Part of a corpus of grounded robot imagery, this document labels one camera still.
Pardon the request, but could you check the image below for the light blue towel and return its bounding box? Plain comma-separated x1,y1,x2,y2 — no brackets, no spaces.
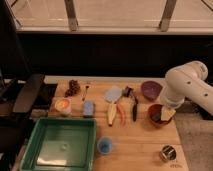
104,86,122,103

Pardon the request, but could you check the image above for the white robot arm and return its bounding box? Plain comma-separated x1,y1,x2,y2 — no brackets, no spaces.
161,61,213,116

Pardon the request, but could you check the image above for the purple bowl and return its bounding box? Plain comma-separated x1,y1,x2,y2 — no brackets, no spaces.
141,81,162,101

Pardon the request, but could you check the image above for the brown bowl with sponge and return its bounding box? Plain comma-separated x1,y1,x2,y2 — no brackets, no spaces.
148,104,176,128

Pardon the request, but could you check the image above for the yellow banana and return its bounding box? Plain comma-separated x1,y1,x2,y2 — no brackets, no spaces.
107,103,117,126

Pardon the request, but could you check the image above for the blue sponge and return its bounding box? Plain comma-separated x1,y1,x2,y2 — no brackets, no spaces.
83,101,94,117

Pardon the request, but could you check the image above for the orange carrot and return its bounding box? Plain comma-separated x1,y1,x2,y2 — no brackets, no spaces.
117,103,126,125

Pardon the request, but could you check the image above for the bunch of dark grapes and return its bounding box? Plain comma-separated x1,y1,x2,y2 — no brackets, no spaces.
65,80,80,97

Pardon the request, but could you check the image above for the orange filled clear cup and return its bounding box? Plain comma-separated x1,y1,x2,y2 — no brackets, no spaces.
54,98,71,115

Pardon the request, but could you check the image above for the small blue cup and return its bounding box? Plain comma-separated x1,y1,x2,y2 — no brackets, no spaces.
97,137,113,155

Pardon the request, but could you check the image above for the green plastic bin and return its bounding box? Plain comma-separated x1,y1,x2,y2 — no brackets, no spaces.
20,118,96,171

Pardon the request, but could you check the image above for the black chair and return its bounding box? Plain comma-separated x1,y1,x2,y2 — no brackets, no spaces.
0,74,45,116

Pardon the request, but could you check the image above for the metal cup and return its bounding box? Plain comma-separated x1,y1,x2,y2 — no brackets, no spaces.
160,145,177,162

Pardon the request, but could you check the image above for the black handled brush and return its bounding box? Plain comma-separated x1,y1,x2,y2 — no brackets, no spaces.
124,87,138,121

